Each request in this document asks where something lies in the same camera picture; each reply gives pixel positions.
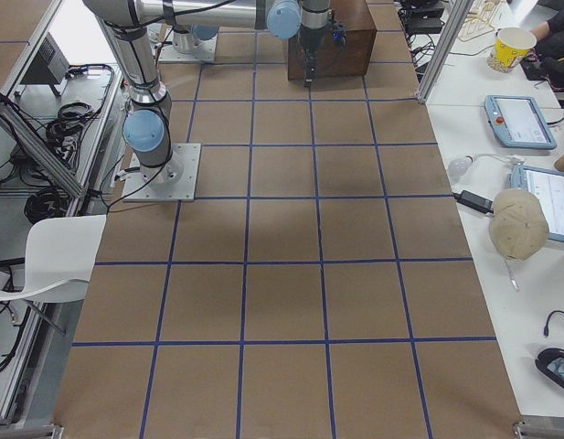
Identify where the blue teach pendant far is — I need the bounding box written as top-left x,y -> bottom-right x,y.
484,95 -> 557,150

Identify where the white light bulb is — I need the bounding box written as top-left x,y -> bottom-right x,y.
447,155 -> 475,180

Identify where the black usb cable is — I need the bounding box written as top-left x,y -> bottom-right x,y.
543,310 -> 564,348

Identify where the aluminium frame post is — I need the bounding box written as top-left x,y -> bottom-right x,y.
416,0 -> 474,103

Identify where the black power adapter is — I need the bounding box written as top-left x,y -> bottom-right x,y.
453,190 -> 494,214

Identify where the blue teach pendant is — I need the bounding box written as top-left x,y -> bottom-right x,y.
509,165 -> 564,242
484,95 -> 557,150

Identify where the white plastic chair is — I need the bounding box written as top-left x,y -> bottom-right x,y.
0,215 -> 106,303

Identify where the black glasses case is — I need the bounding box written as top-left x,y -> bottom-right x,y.
535,348 -> 564,390

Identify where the dark brown wooden cabinet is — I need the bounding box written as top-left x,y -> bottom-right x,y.
284,1 -> 377,82

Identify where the grey metal box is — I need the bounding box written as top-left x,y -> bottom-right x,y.
20,33 -> 69,97

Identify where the yellow popcorn cup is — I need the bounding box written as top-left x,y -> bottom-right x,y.
486,27 -> 537,73

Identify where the wooden wire rack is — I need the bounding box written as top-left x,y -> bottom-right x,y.
457,0 -> 502,42

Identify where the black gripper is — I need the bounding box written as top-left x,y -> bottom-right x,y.
298,27 -> 346,87

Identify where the blue teach pendant near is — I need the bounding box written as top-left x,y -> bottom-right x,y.
509,165 -> 564,242

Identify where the beige baseball cap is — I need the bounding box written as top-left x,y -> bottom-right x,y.
489,188 -> 549,261

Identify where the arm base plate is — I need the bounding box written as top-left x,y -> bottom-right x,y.
122,143 -> 201,202
156,28 -> 218,64

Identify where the black cable bundle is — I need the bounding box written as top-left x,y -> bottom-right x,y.
25,185 -> 72,225

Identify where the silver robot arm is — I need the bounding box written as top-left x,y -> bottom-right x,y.
84,1 -> 346,120
173,25 -> 219,54

